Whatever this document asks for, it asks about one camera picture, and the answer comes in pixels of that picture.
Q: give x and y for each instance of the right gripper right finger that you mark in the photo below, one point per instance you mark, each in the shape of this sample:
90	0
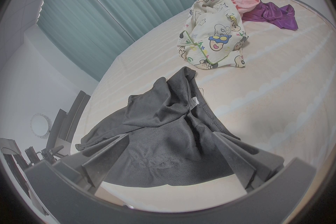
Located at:
236	162

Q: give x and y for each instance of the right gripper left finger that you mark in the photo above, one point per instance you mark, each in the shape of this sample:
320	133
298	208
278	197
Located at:
102	165

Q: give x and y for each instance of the black T-shirt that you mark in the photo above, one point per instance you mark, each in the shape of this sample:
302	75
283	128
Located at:
162	144

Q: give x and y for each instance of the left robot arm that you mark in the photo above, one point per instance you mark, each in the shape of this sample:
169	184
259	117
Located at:
9	145

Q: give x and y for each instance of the bed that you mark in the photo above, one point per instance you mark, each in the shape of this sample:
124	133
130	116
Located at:
275	73

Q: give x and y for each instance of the round white mirror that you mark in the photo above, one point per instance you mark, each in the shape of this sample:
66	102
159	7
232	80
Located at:
39	125

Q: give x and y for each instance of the white printed pyjama top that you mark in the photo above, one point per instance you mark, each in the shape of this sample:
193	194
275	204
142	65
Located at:
210	31

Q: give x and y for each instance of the purple garment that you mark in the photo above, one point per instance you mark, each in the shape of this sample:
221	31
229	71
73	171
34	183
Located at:
275	14

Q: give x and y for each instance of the salmon pink garment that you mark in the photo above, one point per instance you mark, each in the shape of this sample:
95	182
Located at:
246	5

